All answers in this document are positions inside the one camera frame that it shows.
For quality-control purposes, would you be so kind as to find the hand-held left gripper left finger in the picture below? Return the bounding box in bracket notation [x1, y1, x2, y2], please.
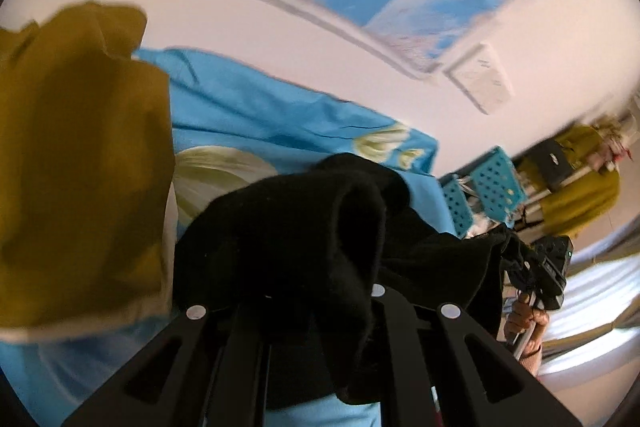
[62, 302, 271, 427]

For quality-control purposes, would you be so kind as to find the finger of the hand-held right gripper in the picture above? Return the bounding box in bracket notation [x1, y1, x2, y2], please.
[501, 252, 538, 292]

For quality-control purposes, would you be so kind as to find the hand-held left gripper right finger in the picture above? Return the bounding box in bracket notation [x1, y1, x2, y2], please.
[370, 284, 583, 427]

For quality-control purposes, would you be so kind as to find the black garment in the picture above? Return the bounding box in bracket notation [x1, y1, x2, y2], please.
[172, 153, 538, 410]

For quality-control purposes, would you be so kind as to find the person's right hand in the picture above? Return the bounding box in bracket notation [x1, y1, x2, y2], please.
[504, 292, 551, 358]

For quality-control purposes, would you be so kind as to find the blue perforated plastic basket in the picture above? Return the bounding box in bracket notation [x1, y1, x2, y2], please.
[440, 147, 528, 240]

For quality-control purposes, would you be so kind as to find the black handbag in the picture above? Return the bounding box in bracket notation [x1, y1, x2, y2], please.
[530, 139, 571, 192]

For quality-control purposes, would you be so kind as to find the cream garment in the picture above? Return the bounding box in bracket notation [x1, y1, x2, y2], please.
[0, 292, 173, 345]

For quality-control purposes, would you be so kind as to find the mustard garment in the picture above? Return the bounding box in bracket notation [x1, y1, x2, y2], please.
[0, 0, 176, 333]

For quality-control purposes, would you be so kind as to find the blue floral bed sheet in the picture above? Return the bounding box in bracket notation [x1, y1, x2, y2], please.
[0, 48, 466, 427]

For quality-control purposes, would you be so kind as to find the white wall power socket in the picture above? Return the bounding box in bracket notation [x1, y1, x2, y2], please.
[445, 43, 516, 115]

